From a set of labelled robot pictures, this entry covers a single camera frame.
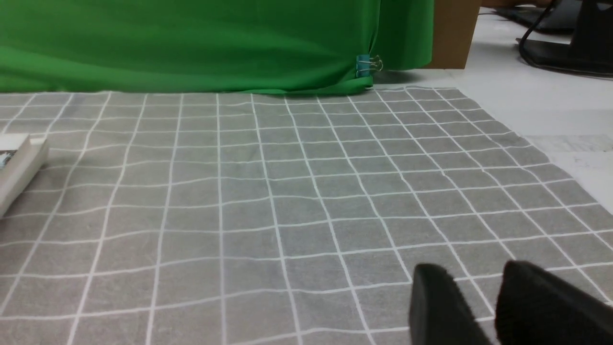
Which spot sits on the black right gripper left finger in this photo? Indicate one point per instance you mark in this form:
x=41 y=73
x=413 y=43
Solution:
x=438 y=313

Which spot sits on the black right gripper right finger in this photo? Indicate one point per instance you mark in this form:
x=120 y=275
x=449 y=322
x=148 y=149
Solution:
x=535 y=307

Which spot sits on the blue binder clip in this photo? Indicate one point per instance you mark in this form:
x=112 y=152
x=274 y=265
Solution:
x=365 y=65

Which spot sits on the black monitor stand base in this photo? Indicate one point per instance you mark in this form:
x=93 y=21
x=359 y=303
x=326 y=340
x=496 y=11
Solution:
x=589 y=52

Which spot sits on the brown cardboard box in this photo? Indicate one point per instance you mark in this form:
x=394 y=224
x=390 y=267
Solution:
x=453 y=30

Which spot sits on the grey checked tablecloth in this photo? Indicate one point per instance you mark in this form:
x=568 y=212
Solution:
x=224 y=219

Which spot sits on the green backdrop cloth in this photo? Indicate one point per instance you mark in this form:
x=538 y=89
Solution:
x=262 y=46

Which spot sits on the white self-driving textbook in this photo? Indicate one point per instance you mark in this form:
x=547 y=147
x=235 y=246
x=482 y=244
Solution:
x=21 y=157

